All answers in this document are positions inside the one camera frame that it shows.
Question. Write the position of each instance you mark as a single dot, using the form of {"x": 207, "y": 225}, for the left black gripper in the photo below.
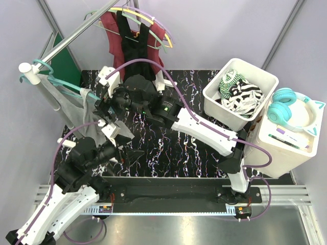
{"x": 130, "y": 156}

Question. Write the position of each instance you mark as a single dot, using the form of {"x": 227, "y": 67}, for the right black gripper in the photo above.
{"x": 102, "y": 106}

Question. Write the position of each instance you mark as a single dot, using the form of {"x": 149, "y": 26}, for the grey tank top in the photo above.
{"x": 79, "y": 108}

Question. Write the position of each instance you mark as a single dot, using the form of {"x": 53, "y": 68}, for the teal plastic hanger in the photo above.
{"x": 58, "y": 82}

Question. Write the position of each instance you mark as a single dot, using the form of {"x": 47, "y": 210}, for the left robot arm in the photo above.
{"x": 74, "y": 189}

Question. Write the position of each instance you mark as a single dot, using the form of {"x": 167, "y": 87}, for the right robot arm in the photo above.
{"x": 139, "y": 95}

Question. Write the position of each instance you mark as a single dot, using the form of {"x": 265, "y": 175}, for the black tank top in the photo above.
{"x": 134, "y": 48}

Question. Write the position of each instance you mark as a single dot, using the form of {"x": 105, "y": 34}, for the yellow plastic hanger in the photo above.
{"x": 143, "y": 16}

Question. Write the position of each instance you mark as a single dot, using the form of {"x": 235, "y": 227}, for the maroon tank top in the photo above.
{"x": 109, "y": 22}

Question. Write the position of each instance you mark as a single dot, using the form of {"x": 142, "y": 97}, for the mint green hanger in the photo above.
{"x": 155, "y": 38}

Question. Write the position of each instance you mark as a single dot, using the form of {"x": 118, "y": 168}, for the purple plastic hanger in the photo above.
{"x": 150, "y": 18}

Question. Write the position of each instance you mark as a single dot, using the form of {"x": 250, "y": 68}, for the black marble pattern mat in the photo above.
{"x": 170, "y": 153}

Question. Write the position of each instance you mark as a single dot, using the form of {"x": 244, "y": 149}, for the metal clothes rack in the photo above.
{"x": 47, "y": 59}

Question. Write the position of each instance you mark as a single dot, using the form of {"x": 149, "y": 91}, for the green striped garment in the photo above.
{"x": 229, "y": 79}

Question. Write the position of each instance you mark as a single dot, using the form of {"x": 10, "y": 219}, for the white plastic bin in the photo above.
{"x": 254, "y": 75}

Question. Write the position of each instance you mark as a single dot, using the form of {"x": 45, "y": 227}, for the black white striped garment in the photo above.
{"x": 242, "y": 98}

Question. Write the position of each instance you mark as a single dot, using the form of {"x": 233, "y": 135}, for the green marker pen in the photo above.
{"x": 284, "y": 141}

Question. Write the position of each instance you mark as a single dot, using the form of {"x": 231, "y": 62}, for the teal headphones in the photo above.
{"x": 280, "y": 113}

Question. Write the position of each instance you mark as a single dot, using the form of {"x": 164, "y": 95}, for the white storage box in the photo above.
{"x": 275, "y": 158}

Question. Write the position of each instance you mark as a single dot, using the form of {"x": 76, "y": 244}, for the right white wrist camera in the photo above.
{"x": 110, "y": 79}

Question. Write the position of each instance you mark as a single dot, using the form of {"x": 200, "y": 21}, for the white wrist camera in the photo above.
{"x": 110, "y": 79}
{"x": 110, "y": 130}

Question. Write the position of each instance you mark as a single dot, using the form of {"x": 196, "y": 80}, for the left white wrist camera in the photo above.
{"x": 110, "y": 130}

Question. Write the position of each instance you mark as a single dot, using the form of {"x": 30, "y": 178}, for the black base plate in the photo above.
{"x": 177, "y": 196}

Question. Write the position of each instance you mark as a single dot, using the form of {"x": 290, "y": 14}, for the green ring binder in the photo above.
{"x": 65, "y": 68}

